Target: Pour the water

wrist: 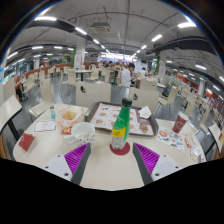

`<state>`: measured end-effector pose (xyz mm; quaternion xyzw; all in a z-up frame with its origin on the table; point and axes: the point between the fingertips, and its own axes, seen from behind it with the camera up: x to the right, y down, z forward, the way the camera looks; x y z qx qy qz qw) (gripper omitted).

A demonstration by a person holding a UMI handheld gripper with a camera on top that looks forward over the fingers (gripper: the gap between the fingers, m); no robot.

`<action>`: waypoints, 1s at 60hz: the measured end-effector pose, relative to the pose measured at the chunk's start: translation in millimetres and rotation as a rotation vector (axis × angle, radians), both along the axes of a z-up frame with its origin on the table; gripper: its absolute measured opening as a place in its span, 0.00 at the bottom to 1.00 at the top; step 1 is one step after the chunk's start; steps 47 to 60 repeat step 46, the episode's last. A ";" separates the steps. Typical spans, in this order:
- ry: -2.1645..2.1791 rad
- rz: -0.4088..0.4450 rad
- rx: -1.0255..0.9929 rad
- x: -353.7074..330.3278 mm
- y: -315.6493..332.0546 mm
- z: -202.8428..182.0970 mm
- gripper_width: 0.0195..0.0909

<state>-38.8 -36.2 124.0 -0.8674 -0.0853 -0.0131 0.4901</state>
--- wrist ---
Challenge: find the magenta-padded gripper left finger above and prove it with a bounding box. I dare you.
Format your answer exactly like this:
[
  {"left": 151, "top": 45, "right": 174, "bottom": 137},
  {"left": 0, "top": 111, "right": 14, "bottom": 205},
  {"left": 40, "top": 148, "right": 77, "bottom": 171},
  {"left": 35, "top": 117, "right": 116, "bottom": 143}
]
[{"left": 43, "top": 142, "right": 92, "bottom": 186}]

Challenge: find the beige table with black leg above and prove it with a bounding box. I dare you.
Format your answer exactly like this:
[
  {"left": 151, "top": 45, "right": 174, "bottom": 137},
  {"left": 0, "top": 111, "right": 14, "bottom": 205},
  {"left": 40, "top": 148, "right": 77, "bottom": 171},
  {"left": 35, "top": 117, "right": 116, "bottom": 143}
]
[
  {"left": 208, "top": 122, "right": 224, "bottom": 154},
  {"left": 0, "top": 94, "right": 23, "bottom": 141}
]

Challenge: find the crumpled white napkin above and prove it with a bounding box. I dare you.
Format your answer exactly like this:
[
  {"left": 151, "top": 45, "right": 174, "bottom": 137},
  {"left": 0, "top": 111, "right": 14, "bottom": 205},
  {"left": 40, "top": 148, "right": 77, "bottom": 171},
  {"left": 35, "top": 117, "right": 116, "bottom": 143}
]
[{"left": 137, "top": 105, "right": 153, "bottom": 120}]

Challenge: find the clear plastic packet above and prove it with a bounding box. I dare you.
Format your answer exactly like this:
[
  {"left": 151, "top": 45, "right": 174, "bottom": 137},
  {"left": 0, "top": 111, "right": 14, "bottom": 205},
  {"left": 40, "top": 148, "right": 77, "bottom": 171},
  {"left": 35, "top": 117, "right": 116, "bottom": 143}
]
[{"left": 189, "top": 146, "right": 201, "bottom": 163}]

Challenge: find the flat round red coaster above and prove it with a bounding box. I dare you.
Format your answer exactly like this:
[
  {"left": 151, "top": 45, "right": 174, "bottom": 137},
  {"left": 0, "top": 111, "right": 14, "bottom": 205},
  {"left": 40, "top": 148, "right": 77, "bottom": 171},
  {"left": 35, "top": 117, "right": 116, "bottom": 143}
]
[{"left": 109, "top": 141, "right": 131, "bottom": 156}]

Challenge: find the red snack packet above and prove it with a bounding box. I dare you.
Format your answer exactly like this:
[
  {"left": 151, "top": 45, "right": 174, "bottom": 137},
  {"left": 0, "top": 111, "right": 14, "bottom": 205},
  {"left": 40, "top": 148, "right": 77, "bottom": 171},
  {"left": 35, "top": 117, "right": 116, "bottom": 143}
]
[{"left": 60, "top": 125, "right": 74, "bottom": 136}]

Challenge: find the red card holder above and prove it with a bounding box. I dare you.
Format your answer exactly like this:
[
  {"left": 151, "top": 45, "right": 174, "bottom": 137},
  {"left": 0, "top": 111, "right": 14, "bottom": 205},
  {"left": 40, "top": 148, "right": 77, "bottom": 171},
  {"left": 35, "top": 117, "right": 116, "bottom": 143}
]
[{"left": 18, "top": 132, "right": 36, "bottom": 153}]

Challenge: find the white paper slip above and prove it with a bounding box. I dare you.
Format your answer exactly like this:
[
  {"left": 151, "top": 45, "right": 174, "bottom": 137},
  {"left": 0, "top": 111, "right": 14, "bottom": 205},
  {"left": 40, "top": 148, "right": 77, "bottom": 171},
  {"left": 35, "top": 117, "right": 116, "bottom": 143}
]
[{"left": 32, "top": 119, "right": 57, "bottom": 133}]

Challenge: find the colourful printed paper sheet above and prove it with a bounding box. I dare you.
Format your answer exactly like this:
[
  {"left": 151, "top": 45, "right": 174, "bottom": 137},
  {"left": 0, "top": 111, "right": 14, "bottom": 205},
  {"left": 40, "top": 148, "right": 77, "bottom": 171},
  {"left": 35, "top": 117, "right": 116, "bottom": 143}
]
[{"left": 155, "top": 125, "right": 186, "bottom": 153}]

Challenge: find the white polka-dot mug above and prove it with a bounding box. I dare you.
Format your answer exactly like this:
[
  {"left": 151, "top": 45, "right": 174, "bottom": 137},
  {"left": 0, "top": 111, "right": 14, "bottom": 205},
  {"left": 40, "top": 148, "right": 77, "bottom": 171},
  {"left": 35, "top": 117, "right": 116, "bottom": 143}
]
[{"left": 64, "top": 121, "right": 96, "bottom": 148}]

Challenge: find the red paper cup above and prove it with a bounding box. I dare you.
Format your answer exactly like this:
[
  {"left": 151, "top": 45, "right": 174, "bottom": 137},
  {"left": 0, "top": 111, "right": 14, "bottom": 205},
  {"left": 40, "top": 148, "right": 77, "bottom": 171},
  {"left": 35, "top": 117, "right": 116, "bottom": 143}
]
[{"left": 171, "top": 111, "right": 190, "bottom": 135}]

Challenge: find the dark food tray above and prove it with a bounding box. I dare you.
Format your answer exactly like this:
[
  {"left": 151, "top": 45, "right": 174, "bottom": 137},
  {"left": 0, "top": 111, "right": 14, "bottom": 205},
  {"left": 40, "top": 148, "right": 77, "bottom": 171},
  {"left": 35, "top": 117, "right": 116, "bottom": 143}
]
[{"left": 84, "top": 101, "right": 160, "bottom": 137}]

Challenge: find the small red sachet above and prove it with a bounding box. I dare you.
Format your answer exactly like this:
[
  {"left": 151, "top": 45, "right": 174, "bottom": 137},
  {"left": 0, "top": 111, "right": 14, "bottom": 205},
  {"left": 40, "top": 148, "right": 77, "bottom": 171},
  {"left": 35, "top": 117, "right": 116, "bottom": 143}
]
[{"left": 183, "top": 137, "right": 192, "bottom": 149}]

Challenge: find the group of beige chairs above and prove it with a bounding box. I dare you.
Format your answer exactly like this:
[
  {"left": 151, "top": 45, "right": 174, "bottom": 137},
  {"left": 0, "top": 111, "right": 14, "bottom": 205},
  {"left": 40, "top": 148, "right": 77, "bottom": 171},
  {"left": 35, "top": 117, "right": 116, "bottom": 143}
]
[{"left": 3, "top": 63, "right": 221, "bottom": 134}]

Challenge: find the person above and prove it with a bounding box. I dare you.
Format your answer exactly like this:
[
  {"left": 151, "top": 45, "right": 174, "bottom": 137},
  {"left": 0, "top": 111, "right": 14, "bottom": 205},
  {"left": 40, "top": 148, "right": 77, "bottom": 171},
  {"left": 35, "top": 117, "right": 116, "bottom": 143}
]
[{"left": 120, "top": 62, "right": 138, "bottom": 88}]

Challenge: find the green-labelled clear drink bottle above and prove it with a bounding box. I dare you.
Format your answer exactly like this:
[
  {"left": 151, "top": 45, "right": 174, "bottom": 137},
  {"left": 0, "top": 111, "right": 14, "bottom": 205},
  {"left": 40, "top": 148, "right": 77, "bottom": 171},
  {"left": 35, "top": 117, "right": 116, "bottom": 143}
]
[{"left": 110, "top": 97, "right": 133, "bottom": 151}]

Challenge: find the group of ceiling lights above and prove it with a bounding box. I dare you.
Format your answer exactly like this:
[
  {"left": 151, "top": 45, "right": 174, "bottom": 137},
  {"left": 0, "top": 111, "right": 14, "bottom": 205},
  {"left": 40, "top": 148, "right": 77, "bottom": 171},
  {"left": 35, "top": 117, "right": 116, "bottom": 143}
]
[{"left": 3, "top": 14, "right": 224, "bottom": 101}]

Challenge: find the ceiling air conditioner unit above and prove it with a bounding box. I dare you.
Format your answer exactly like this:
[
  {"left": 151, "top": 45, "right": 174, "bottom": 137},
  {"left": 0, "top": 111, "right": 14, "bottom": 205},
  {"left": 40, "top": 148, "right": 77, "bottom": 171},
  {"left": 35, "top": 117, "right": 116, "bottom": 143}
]
[{"left": 90, "top": 21, "right": 112, "bottom": 34}]

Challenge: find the clear bag with fried food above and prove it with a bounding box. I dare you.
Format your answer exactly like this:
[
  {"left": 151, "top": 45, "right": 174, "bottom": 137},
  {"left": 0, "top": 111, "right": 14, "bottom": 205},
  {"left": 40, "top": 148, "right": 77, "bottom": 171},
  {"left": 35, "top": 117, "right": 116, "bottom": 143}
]
[{"left": 54, "top": 105, "right": 86, "bottom": 129}]

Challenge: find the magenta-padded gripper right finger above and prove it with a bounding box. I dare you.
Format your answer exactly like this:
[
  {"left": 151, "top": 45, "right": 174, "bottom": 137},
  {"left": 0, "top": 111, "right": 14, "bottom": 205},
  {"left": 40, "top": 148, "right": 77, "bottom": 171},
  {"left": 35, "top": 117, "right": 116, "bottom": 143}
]
[{"left": 132, "top": 142, "right": 183, "bottom": 186}]

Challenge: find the beige wooden chair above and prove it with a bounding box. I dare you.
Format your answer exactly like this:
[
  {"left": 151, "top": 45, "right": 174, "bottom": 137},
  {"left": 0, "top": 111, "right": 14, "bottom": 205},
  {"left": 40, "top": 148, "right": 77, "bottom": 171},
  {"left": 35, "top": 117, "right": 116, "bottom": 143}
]
[
  {"left": 75, "top": 80, "right": 112, "bottom": 108},
  {"left": 128, "top": 86, "right": 160, "bottom": 116}
]

